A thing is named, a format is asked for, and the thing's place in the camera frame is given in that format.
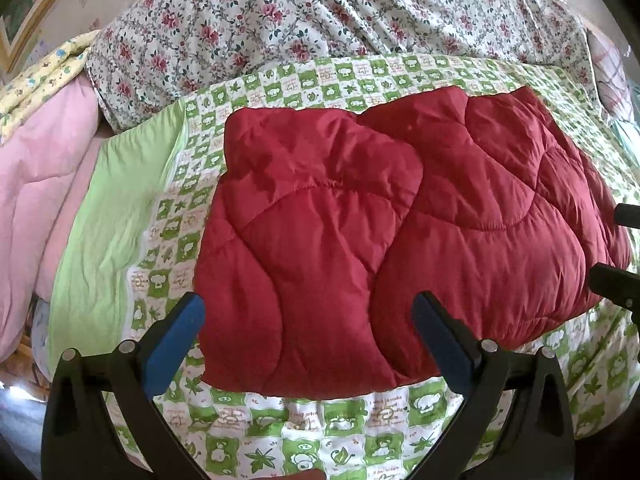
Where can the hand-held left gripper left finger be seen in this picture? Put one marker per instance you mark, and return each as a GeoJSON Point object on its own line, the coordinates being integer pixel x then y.
{"type": "Point", "coordinates": [170, 340]}

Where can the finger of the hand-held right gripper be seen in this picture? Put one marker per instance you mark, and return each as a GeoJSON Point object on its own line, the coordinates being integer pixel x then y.
{"type": "Point", "coordinates": [629, 215]}
{"type": "Point", "coordinates": [617, 282]}

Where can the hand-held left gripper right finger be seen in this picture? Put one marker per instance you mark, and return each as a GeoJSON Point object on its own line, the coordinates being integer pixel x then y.
{"type": "Point", "coordinates": [447, 345]}

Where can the red quilted jacket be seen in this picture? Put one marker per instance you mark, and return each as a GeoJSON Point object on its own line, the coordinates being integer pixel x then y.
{"type": "Point", "coordinates": [400, 230]}

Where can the pink plaid cloth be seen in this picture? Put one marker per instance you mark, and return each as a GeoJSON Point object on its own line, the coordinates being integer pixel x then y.
{"type": "Point", "coordinates": [612, 75]}

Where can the green checkered printed blanket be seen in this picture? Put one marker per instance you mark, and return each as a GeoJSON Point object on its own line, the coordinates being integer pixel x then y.
{"type": "Point", "coordinates": [310, 435]}

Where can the pink quilt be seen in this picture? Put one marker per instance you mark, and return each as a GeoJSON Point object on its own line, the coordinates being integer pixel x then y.
{"type": "Point", "coordinates": [40, 200]}

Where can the yellow printed cloth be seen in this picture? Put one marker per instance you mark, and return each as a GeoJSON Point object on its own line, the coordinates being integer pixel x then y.
{"type": "Point", "coordinates": [42, 77]}

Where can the floral quilt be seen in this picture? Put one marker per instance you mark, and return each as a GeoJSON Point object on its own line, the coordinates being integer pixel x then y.
{"type": "Point", "coordinates": [320, 15]}

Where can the wooden picture frame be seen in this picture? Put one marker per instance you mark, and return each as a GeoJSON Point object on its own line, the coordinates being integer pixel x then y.
{"type": "Point", "coordinates": [30, 15]}

